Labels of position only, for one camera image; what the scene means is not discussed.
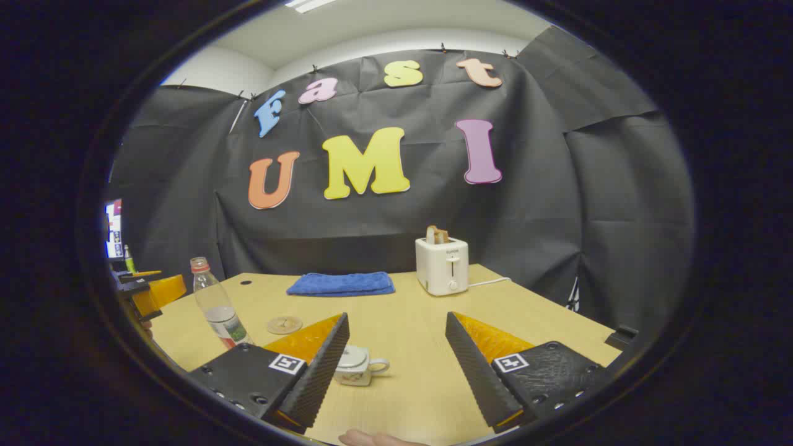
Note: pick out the black table edge bracket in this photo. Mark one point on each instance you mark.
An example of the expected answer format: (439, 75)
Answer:
(621, 337)

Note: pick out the white floral teacup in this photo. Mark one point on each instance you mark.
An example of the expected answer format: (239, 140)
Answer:
(353, 375)

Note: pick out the white teacup lid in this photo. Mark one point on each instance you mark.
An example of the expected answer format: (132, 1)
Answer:
(353, 358)

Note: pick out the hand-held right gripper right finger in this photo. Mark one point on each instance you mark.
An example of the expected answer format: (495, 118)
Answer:
(477, 371)

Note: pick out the round beige coaster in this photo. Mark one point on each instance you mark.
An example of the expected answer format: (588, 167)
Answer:
(285, 325)

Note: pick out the blue folded towel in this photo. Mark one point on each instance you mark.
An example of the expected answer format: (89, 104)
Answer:
(341, 284)

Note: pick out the ceiling light panel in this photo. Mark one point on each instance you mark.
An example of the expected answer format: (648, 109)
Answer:
(306, 5)

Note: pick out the white toaster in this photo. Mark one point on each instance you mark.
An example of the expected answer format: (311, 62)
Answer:
(441, 266)

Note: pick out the toasted bread slice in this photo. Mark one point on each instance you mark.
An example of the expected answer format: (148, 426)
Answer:
(437, 235)

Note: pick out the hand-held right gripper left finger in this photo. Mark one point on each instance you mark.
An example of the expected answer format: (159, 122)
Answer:
(322, 371)

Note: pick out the clear plastic water bottle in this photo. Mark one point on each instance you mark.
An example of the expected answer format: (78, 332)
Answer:
(214, 303)

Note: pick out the small green bottle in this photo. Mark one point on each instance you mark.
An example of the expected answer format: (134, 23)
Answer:
(129, 261)

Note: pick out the computer monitor screen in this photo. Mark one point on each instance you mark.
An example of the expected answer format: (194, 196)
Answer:
(114, 229)

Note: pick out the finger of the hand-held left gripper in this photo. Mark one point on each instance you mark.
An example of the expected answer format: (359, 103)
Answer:
(162, 292)
(136, 277)

